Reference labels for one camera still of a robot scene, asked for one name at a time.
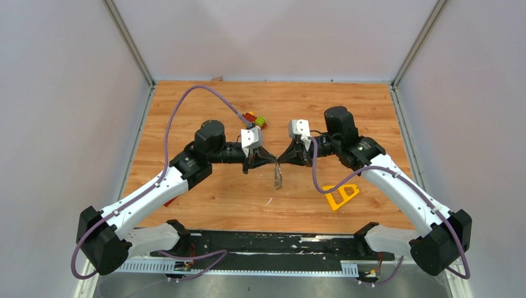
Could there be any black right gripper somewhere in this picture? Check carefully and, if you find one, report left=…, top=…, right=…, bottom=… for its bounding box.
left=278, top=135, right=340, bottom=168

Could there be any large keyring with keys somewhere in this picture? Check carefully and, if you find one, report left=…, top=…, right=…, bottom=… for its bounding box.
left=274, top=162, right=283, bottom=190

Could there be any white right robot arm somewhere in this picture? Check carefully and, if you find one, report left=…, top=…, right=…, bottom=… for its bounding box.
left=278, top=106, right=473, bottom=279

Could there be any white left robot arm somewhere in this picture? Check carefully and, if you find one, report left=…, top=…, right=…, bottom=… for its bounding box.
left=77, top=120, right=277, bottom=276

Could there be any red lego toy car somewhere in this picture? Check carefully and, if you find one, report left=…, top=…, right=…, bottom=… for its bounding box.
left=243, top=112, right=267, bottom=129

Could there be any yellow triangle block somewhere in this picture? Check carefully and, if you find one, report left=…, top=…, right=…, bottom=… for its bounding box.
left=324, top=184, right=360, bottom=212

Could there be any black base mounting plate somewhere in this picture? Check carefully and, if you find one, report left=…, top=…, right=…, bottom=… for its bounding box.
left=167, top=219, right=395, bottom=269

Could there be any red lego brick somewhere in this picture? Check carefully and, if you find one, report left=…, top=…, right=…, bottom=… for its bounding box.
left=163, top=196, right=177, bottom=207

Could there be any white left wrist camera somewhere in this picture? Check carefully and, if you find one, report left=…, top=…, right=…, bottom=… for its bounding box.
left=241, top=126, right=262, bottom=150

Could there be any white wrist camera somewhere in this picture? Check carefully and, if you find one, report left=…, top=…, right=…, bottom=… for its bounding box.
left=288, top=119, right=311, bottom=150
left=241, top=126, right=262, bottom=150

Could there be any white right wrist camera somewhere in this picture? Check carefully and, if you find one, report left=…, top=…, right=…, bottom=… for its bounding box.
left=288, top=119, right=311, bottom=150

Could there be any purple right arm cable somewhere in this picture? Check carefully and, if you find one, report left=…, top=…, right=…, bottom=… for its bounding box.
left=309, top=137, right=472, bottom=281

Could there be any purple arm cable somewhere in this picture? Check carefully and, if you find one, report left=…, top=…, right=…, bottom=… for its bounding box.
left=309, top=137, right=472, bottom=281
left=70, top=85, right=252, bottom=281

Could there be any white slotted cable duct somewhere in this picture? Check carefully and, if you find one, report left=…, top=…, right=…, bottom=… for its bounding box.
left=100, top=259, right=360, bottom=277

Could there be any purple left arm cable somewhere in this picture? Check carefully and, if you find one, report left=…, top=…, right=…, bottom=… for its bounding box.
left=70, top=85, right=252, bottom=281

